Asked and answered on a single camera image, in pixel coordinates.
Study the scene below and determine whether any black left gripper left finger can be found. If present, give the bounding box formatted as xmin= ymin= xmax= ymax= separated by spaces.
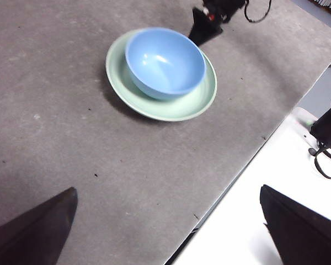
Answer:
xmin=0 ymin=187 xmax=78 ymax=265

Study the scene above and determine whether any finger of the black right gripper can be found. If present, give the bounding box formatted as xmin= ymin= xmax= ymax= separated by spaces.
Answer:
xmin=189 ymin=8 xmax=223 ymax=46

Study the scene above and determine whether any green round plate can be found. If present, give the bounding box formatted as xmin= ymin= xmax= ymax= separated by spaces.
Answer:
xmin=105 ymin=29 xmax=218 ymax=122

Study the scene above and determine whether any blue ribbed bowl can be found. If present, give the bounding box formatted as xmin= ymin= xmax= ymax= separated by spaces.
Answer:
xmin=125 ymin=26 xmax=207 ymax=101

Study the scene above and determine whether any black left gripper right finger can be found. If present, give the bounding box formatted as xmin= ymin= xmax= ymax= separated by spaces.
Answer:
xmin=260 ymin=184 xmax=331 ymax=265

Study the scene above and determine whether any black cable loop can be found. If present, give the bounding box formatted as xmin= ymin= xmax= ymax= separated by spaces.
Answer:
xmin=308 ymin=146 xmax=331 ymax=179
xmin=244 ymin=0 xmax=273 ymax=24

